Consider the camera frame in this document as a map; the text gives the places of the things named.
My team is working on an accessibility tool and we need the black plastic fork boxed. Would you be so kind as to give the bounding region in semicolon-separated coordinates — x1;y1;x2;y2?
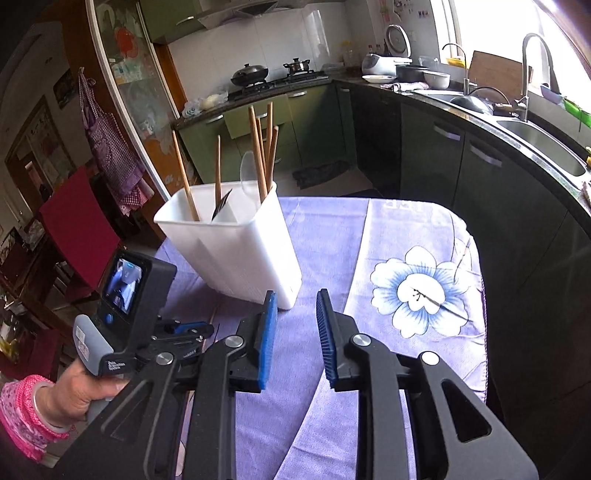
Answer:
211;190;232;220

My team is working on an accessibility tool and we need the clear plastic spoon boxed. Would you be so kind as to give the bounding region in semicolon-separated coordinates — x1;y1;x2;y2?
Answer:
240;151;259;200

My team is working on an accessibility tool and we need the dark brown chopstick red end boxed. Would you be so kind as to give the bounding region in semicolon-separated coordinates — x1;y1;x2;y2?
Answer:
171;130;199;221

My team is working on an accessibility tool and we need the steel kitchen sink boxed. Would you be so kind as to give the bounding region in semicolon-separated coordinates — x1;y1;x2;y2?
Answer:
497;119;587;178

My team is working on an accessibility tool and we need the tall steel kitchen faucet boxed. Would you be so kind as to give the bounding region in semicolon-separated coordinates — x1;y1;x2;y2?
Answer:
512;32;561;122

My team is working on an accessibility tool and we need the person left hand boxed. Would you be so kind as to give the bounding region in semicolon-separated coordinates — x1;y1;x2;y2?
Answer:
35;359;128;428

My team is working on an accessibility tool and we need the white plastic utensil holder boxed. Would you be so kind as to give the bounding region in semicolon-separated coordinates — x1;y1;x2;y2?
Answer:
154;181;303;310

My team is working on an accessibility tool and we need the purple floral tablecloth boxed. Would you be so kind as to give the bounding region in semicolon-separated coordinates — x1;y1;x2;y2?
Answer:
154;196;490;480

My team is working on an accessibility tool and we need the red wooden chair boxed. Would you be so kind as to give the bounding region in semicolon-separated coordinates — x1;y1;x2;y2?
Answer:
39;166;120;289

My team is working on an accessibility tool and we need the dark floor cloth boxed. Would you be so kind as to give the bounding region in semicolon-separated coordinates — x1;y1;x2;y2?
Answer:
293;160;351;190

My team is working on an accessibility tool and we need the checkered purple apron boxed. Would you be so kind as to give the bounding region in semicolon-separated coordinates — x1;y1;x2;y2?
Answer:
78;67;154;216

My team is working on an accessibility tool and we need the green drawer cabinet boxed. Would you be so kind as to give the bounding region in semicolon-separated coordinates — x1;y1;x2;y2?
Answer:
174;82;348;186

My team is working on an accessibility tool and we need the gas stove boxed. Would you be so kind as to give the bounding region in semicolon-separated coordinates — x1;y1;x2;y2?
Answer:
228;70;329;101

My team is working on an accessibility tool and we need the white plate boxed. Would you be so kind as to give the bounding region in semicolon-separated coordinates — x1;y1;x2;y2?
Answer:
362;74;396;85

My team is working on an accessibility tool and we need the black wok with lid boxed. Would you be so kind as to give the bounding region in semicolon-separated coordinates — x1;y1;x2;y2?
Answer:
230;63;269;88

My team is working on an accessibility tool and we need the small steel pot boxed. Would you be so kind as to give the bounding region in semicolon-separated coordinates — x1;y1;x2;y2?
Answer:
283;57;311;76

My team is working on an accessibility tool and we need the black rice cooker pot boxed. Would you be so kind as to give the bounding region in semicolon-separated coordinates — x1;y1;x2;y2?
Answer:
397;65;428;83

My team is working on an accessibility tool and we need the white bowl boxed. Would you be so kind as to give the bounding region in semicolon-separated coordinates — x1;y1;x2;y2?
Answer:
423;71;451;90

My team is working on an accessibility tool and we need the sliding glass door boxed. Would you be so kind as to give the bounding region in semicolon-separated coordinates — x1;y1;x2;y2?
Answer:
85;1;199;199

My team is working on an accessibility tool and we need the white rice cooker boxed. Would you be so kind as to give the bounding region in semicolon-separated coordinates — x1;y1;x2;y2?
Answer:
362;24;413;77

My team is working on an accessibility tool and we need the wooden cutting board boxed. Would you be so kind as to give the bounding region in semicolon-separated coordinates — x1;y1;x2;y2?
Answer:
469;50;522;100

